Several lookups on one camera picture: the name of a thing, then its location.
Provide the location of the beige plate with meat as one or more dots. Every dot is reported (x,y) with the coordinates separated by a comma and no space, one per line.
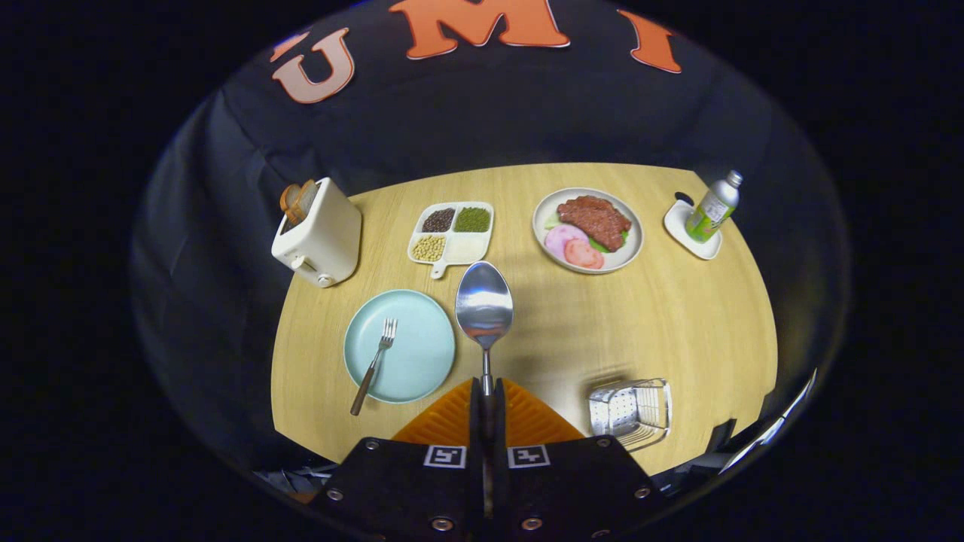
(625,252)

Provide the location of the green lettuce leaf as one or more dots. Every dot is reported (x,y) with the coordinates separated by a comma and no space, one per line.
(551,221)

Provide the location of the pile of yellow soybeans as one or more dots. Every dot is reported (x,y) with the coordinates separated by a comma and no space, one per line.
(428,248)

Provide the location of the white toaster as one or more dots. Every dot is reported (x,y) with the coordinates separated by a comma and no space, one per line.
(324,241)

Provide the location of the light blue plate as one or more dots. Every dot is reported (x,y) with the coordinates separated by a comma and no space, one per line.
(422,354)

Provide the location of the brown toast slice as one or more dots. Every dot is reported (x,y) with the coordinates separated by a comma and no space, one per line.
(306,197)
(288,202)

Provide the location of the brown meat steak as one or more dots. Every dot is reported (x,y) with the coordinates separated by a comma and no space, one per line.
(595,218)

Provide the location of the pink ham slice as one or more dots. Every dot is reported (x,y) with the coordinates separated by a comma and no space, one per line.
(559,239)

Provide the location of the silver metal spoon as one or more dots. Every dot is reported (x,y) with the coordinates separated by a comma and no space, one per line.
(484,301)

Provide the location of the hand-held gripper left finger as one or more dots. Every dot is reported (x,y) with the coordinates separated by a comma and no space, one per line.
(407,482)

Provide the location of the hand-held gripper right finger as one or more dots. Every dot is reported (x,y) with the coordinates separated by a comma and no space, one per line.
(572,482)

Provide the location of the silver bottle with green label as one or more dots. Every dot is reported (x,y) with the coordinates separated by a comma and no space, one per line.
(712,211)

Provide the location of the red ham slice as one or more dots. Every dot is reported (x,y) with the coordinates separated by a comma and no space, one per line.
(586,256)

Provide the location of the pile of green mung beans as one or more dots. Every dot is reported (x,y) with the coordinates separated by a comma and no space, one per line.
(472,219)

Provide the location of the white divided tray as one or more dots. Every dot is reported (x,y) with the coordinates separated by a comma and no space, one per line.
(452,256)

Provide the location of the pile of dark red beans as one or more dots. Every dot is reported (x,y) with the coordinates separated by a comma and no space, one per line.
(438,220)

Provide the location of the small white coaster dish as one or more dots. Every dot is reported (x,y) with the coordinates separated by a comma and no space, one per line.
(678,222)

